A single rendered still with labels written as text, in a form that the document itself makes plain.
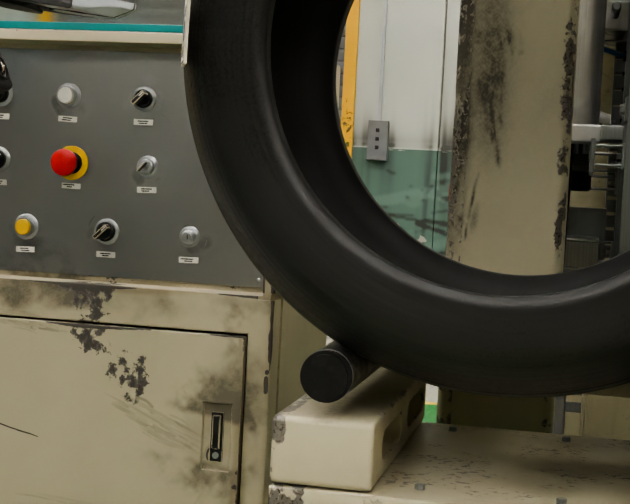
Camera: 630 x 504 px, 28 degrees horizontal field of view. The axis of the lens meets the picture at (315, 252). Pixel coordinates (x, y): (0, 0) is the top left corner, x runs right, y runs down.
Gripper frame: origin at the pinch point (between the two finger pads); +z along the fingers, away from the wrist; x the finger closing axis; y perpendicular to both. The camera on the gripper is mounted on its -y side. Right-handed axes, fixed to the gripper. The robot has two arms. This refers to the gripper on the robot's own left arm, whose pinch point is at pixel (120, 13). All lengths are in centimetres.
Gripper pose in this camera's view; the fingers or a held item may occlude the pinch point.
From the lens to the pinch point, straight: 120.8
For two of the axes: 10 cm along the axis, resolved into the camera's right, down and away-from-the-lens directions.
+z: 9.6, 1.8, -2.0
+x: 2.1, -0.4, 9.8
